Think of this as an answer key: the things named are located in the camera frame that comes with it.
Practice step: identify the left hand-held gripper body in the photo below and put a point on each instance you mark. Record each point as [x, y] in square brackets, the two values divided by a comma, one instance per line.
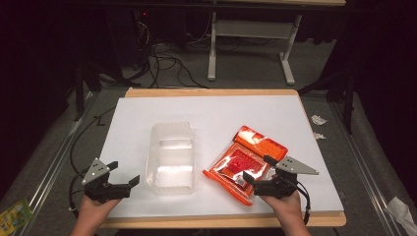
[98, 190]

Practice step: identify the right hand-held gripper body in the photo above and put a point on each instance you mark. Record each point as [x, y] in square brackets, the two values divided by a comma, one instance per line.
[282, 183]

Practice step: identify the orange plastic packet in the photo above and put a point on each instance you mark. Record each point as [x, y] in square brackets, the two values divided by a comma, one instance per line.
[242, 157]

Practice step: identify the clear plastic container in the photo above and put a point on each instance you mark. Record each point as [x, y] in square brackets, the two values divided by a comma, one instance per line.
[170, 157]

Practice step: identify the person's left hand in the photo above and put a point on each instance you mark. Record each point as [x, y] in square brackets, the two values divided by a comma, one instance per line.
[95, 209]

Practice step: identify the person's right hand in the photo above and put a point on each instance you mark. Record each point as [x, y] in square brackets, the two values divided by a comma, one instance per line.
[284, 209]

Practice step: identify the crumpled white paper scrap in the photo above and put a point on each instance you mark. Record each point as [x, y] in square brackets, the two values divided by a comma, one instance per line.
[319, 135]
[318, 120]

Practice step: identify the white table sheet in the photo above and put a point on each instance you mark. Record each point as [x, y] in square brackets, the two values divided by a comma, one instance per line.
[216, 111]

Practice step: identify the black metal stand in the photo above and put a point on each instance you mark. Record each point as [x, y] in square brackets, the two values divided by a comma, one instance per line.
[78, 91]
[347, 98]

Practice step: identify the green printed packet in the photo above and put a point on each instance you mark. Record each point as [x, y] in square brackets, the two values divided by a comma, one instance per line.
[13, 218]

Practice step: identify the white crumpled cloth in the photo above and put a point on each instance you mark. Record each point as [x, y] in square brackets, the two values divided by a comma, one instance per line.
[401, 213]

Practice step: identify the metal floor rail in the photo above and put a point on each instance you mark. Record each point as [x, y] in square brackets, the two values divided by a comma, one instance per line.
[364, 164]
[49, 170]

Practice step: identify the white metal desk frame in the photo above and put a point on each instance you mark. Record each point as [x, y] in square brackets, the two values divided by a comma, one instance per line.
[252, 28]

